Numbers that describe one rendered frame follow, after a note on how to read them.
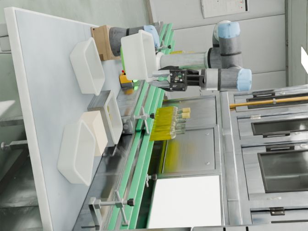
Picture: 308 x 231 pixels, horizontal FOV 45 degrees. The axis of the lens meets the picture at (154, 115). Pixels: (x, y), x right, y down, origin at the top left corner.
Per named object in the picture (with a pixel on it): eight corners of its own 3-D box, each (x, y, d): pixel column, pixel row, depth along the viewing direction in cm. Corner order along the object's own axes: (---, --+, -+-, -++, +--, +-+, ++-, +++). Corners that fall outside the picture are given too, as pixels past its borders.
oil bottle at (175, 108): (144, 121, 226) (178, 118, 222) (142, 113, 224) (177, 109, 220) (145, 116, 231) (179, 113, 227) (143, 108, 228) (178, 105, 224)
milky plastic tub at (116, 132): (99, 148, 181) (116, 146, 180) (87, 107, 171) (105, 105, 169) (107, 129, 196) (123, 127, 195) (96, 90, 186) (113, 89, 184)
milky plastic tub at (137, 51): (114, 32, 122) (140, 28, 121) (130, 37, 144) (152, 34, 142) (122, 85, 124) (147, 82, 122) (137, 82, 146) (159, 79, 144)
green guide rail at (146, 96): (133, 118, 198) (147, 117, 197) (132, 117, 198) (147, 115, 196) (164, 24, 349) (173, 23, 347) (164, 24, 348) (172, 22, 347)
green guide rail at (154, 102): (135, 130, 202) (150, 129, 200) (135, 129, 201) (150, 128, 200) (165, 32, 352) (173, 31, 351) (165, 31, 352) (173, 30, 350)
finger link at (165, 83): (142, 80, 129) (168, 80, 127) (145, 79, 134) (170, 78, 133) (142, 89, 129) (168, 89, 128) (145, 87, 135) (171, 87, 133)
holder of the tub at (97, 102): (101, 156, 184) (116, 155, 183) (86, 107, 171) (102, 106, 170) (109, 137, 199) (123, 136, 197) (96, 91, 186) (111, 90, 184)
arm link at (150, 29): (132, 26, 196) (157, 22, 193) (137, 52, 200) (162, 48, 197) (127, 28, 185) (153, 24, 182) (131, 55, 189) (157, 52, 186)
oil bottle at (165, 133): (138, 142, 206) (176, 139, 202) (136, 134, 204) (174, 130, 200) (140, 137, 211) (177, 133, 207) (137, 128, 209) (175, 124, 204)
